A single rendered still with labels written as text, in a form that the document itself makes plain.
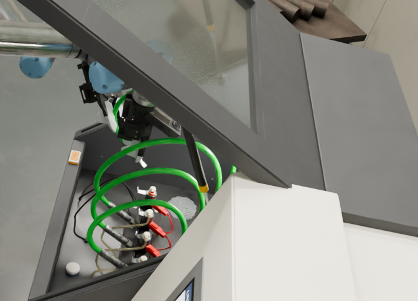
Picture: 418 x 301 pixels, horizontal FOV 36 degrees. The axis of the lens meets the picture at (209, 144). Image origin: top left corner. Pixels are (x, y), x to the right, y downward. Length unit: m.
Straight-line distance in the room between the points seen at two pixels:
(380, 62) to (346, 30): 2.71
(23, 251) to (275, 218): 1.95
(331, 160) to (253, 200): 0.31
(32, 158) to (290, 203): 2.31
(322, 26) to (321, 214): 3.36
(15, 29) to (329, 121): 0.75
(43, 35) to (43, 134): 2.11
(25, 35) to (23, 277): 1.66
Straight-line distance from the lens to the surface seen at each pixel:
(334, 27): 4.57
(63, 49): 1.47
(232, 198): 1.19
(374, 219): 1.37
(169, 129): 1.60
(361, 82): 1.76
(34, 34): 1.43
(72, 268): 1.89
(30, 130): 3.54
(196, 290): 1.18
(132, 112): 1.58
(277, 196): 1.22
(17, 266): 2.94
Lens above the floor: 2.36
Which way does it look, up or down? 40 degrees down
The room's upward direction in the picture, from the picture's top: 19 degrees clockwise
